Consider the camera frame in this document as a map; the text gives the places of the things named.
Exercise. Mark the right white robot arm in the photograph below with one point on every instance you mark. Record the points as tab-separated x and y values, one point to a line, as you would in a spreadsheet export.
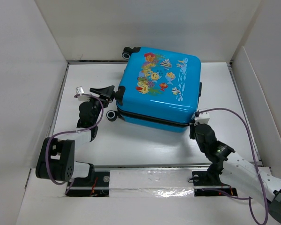
229	168

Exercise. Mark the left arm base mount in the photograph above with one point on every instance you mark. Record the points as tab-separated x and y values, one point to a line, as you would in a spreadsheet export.
96	186

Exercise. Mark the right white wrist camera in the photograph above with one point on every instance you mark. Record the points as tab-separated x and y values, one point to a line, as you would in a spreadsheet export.
201	118

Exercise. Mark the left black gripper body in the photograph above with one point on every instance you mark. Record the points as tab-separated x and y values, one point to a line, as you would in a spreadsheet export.
97	107

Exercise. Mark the blue kids suitcase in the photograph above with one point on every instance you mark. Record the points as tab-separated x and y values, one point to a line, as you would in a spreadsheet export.
159	89

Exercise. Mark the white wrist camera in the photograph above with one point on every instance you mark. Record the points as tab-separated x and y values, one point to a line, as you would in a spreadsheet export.
81	95
201	118

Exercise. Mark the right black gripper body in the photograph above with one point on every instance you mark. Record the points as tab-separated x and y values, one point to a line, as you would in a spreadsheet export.
202	147

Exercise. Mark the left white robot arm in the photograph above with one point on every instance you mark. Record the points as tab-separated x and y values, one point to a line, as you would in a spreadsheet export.
56	160

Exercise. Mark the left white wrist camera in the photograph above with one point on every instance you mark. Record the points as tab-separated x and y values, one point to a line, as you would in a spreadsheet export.
81	95

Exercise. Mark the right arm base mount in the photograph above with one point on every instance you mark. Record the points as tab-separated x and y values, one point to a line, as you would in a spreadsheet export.
205	186

